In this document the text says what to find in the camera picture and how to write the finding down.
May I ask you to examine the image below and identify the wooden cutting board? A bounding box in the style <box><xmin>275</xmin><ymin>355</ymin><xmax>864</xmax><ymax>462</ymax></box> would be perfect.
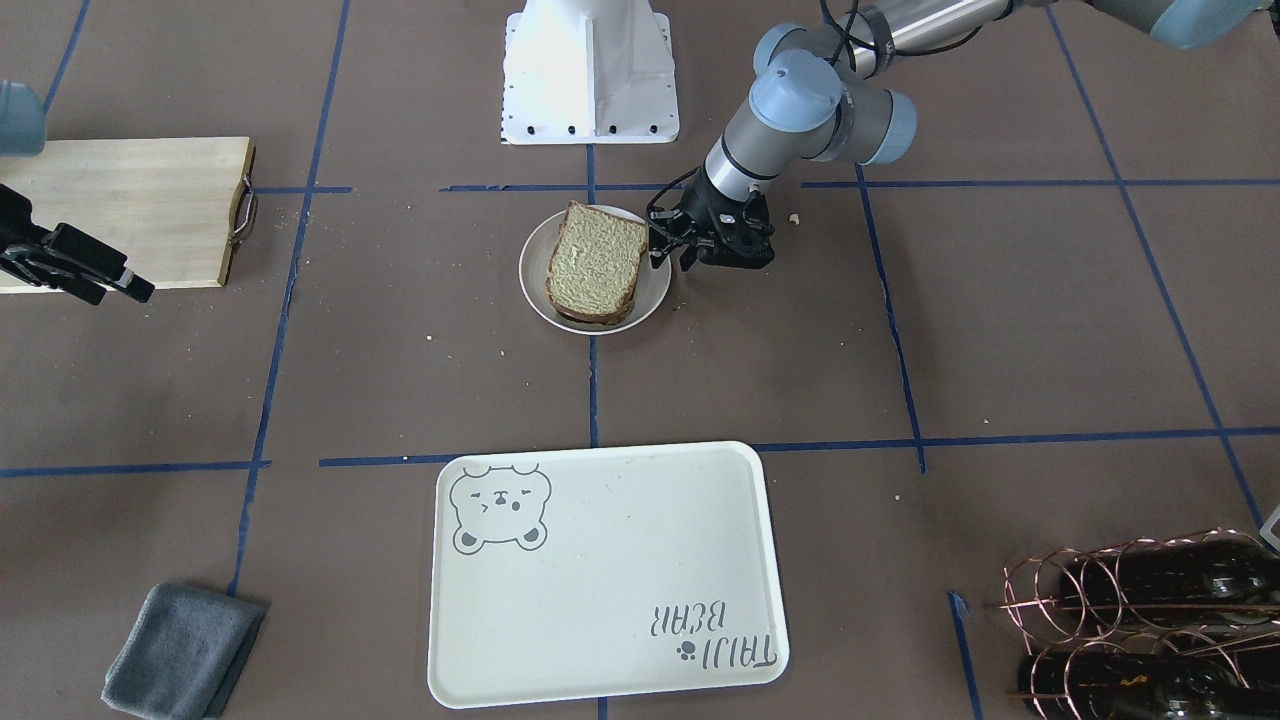
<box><xmin>1</xmin><ymin>136</ymin><xmax>256</xmax><ymax>290</ymax></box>

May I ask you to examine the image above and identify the cream bear tray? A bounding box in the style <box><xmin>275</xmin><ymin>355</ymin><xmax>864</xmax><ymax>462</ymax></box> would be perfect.
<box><xmin>426</xmin><ymin>441</ymin><xmax>791</xmax><ymax>708</ymax></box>

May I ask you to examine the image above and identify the copper wire bottle rack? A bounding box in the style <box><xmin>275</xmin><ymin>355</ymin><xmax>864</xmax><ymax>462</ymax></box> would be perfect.
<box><xmin>1000</xmin><ymin>528</ymin><xmax>1279</xmax><ymax>719</ymax></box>

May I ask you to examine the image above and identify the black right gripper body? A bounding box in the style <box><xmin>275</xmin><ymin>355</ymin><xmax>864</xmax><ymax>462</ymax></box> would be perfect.
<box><xmin>1</xmin><ymin>184</ymin><xmax>155</xmax><ymax>306</ymax></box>

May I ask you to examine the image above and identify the green wine bottle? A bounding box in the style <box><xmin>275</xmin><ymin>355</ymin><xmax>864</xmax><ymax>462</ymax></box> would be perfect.
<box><xmin>1018</xmin><ymin>651</ymin><xmax>1279</xmax><ymax>719</ymax></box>
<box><xmin>1059</xmin><ymin>536</ymin><xmax>1279</xmax><ymax>629</ymax></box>

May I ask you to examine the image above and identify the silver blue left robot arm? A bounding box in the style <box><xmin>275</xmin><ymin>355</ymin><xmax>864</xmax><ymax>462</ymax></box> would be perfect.
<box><xmin>645</xmin><ymin>1</ymin><xmax>1021</xmax><ymax>272</ymax></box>

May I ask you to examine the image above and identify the bread slice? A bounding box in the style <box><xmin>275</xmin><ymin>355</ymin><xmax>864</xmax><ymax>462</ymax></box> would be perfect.
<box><xmin>545</xmin><ymin>201</ymin><xmax>648</xmax><ymax>325</ymax></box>

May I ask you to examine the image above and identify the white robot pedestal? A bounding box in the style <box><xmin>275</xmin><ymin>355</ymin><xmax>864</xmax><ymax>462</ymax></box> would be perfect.
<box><xmin>500</xmin><ymin>1</ymin><xmax>680</xmax><ymax>146</ymax></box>

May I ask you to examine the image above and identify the grey folded cloth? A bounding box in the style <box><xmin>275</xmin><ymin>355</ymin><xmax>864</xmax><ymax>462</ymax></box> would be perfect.
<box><xmin>101</xmin><ymin>583</ymin><xmax>266</xmax><ymax>719</ymax></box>

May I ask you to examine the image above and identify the green wine bottle middle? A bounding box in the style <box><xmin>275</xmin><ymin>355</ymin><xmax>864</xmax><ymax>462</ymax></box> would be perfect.
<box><xmin>1059</xmin><ymin>536</ymin><xmax>1279</xmax><ymax>629</ymax></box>

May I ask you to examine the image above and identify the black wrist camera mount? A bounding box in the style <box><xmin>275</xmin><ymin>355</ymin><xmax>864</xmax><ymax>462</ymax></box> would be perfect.
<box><xmin>644</xmin><ymin>167</ymin><xmax>705</xmax><ymax>241</ymax></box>

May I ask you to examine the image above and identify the green wine bottle front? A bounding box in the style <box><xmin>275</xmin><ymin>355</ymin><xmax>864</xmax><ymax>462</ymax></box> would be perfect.
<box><xmin>1018</xmin><ymin>651</ymin><xmax>1279</xmax><ymax>719</ymax></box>

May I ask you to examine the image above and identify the white round plate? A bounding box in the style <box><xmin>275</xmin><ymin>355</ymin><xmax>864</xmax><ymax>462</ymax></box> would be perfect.
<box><xmin>518</xmin><ymin>210</ymin><xmax>675</xmax><ymax>336</ymax></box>

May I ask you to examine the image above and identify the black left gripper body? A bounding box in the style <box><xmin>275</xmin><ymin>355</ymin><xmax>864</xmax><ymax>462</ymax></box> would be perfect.
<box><xmin>684</xmin><ymin>169</ymin><xmax>774</xmax><ymax>270</ymax></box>

